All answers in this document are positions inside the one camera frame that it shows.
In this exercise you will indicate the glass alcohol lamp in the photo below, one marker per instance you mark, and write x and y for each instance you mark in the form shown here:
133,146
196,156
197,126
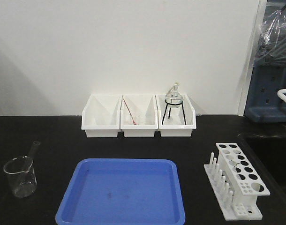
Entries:
173,98

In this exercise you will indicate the white test tube rack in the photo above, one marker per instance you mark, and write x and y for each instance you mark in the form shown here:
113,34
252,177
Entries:
235,183

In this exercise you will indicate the plastic bag of pegs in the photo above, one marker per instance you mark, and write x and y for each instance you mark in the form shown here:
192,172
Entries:
271,49

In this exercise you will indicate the blue plastic tray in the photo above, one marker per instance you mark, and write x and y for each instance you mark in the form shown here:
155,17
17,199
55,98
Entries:
120,191

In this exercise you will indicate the white storage bin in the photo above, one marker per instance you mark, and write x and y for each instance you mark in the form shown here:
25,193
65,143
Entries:
101,116
175,127
146,106

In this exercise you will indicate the left white storage bin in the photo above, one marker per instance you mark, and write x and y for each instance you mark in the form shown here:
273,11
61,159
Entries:
101,116

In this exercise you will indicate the right white storage bin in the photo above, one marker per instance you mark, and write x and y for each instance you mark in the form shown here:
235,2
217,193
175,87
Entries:
175,127

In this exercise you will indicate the small beaker in bin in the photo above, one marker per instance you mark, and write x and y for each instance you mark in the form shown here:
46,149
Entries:
134,119

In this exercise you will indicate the clear glass beaker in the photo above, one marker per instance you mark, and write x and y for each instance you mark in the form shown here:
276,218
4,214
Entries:
21,176

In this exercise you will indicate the blue-grey pegboard drying rack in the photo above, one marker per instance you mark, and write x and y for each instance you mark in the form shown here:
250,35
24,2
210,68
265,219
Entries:
263,105

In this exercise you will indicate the middle white storage bin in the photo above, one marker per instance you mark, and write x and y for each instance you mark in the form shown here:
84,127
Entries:
146,106

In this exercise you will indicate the clear glass test tube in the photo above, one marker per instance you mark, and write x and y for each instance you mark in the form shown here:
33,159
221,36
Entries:
31,152

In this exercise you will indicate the black lab sink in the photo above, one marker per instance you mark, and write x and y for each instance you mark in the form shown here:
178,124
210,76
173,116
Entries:
269,154

